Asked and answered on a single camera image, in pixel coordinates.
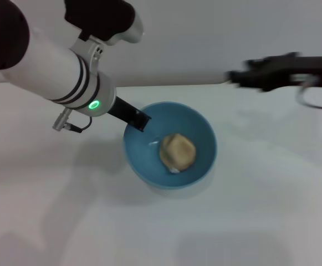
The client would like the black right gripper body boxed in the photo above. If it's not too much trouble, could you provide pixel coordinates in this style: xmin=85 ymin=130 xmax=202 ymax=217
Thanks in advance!
xmin=256 ymin=52 xmax=322 ymax=93

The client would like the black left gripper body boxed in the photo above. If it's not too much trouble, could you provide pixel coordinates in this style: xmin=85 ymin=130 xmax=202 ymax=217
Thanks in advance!
xmin=107 ymin=96 xmax=140 ymax=127

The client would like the blue bowl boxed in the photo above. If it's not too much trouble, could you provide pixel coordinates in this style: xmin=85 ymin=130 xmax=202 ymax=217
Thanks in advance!
xmin=122 ymin=101 xmax=218 ymax=191

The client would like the beige egg yolk pastry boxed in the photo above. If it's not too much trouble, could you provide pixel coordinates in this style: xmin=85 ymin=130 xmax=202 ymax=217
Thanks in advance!
xmin=159 ymin=133 xmax=197 ymax=173

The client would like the right arm cable with connector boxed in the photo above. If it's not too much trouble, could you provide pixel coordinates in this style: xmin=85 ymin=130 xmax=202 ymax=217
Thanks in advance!
xmin=296 ymin=80 xmax=322 ymax=111

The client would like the arm cable with connector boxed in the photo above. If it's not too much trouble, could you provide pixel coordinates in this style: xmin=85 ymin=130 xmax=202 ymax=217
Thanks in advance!
xmin=296 ymin=80 xmax=322 ymax=111
xmin=52 ymin=108 xmax=93 ymax=134

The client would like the left arm cable with connector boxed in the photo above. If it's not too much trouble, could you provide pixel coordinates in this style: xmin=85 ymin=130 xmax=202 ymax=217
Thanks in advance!
xmin=52 ymin=108 xmax=93 ymax=134

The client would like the left wrist camera black grey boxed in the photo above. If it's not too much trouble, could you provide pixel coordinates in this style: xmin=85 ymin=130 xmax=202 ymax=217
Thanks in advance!
xmin=63 ymin=0 xmax=145 ymax=47

